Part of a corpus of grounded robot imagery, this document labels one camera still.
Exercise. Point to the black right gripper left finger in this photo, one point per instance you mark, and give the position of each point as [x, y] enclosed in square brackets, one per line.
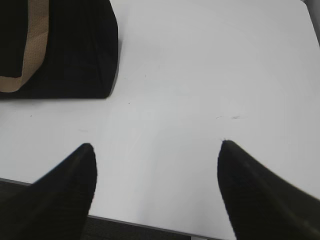
[56, 206]

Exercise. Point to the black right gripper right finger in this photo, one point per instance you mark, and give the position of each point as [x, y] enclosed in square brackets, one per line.
[260, 204]

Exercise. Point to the black bag with tan handle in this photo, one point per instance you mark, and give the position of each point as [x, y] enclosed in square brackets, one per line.
[57, 49]

